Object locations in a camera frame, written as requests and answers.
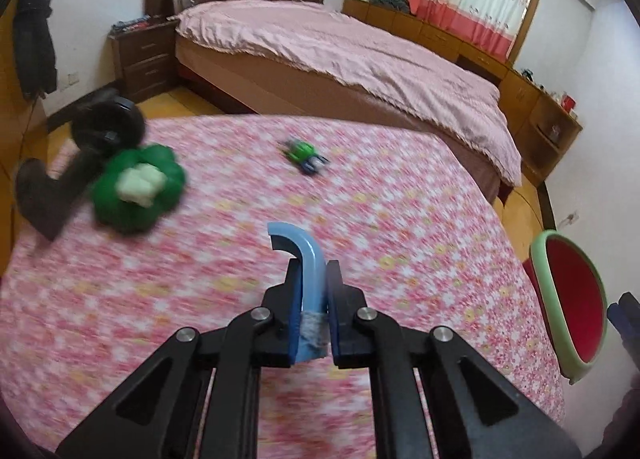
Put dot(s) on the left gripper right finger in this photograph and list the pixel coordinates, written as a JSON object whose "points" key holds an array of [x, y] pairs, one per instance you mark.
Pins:
{"points": [[433, 395]]}

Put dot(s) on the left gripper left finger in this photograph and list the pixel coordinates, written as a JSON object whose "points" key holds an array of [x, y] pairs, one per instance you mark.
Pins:
{"points": [[197, 395]]}

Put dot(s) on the red bin with green rim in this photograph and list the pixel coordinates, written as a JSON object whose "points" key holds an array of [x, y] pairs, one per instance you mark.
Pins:
{"points": [[572, 300]]}

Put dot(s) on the wooden cabinet desk unit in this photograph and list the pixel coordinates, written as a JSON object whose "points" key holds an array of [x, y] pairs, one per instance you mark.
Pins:
{"points": [[542, 129]]}

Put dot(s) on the small green toy car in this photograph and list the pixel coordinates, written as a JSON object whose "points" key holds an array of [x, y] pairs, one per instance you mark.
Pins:
{"points": [[304, 156]]}

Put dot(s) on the wooden wardrobe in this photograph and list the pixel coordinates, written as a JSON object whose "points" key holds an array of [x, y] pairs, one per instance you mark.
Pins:
{"points": [[24, 134]]}

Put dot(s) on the brown bed base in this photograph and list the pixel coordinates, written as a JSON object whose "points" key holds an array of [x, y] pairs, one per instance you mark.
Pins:
{"points": [[241, 83]]}

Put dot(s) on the dark wooden nightstand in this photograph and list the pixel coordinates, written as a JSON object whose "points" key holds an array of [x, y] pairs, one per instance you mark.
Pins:
{"points": [[144, 60]]}

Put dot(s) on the black hanging jacket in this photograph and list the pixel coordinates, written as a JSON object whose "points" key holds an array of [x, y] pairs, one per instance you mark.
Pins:
{"points": [[34, 53]]}

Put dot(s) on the pink bed quilt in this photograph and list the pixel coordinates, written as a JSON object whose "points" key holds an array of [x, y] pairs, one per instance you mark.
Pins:
{"points": [[314, 38]]}

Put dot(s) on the black suction mount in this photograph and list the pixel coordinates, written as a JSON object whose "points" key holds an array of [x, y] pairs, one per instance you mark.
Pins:
{"points": [[100, 130]]}

